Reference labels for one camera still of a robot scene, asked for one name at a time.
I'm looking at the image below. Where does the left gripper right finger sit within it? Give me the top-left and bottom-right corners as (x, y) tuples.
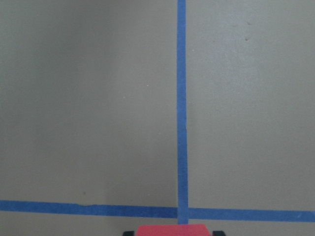
(212, 231), (224, 236)

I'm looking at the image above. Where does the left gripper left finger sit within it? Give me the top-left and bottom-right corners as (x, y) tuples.
(123, 231), (135, 236)

